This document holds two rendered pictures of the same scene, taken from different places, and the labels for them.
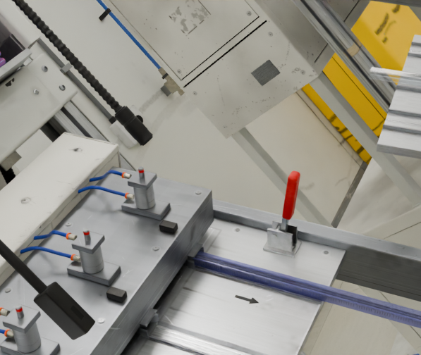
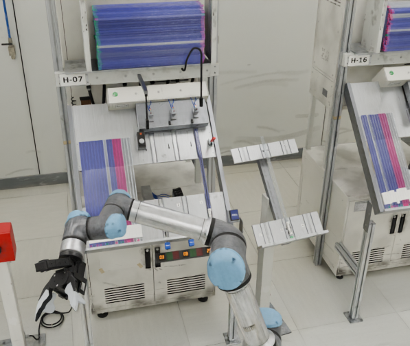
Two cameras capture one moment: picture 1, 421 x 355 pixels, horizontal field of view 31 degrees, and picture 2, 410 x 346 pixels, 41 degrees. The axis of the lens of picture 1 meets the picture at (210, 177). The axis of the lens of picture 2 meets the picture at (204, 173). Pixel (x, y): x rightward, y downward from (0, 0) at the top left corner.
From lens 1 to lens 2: 1.97 m
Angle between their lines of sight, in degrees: 36
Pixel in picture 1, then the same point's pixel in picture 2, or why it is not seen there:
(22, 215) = (176, 93)
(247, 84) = (320, 88)
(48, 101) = (207, 73)
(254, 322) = (186, 148)
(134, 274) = (176, 122)
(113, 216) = (189, 108)
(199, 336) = (176, 141)
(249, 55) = (325, 83)
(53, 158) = (196, 86)
